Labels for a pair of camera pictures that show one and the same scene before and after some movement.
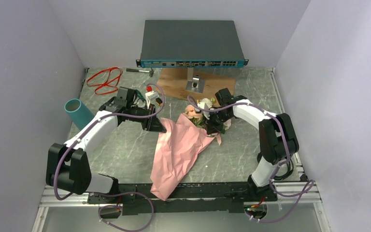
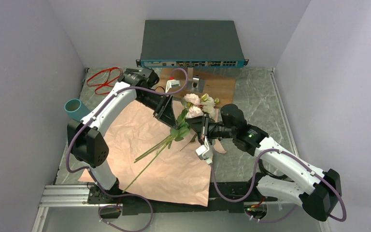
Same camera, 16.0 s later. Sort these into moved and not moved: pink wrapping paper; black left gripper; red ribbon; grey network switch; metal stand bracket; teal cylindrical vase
Moved: black left gripper; pink wrapping paper
Not moved: metal stand bracket; red ribbon; grey network switch; teal cylindrical vase
